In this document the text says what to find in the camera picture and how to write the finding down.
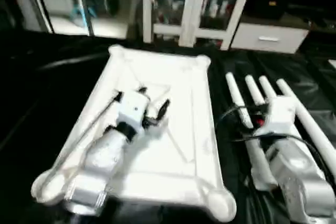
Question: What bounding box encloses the black mat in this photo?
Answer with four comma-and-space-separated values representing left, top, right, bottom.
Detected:
0, 29, 336, 224

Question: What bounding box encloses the white drawer unit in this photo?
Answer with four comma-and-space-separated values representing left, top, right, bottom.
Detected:
231, 22, 309, 55

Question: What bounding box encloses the light blue stand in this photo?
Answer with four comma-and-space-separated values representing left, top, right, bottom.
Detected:
71, 0, 100, 28

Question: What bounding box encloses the white glass door cabinet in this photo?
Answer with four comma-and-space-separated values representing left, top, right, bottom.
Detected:
142, 0, 257, 50

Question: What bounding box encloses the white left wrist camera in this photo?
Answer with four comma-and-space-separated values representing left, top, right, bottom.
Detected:
112, 89, 154, 134

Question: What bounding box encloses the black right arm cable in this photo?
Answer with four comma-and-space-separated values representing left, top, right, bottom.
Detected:
215, 106, 316, 146

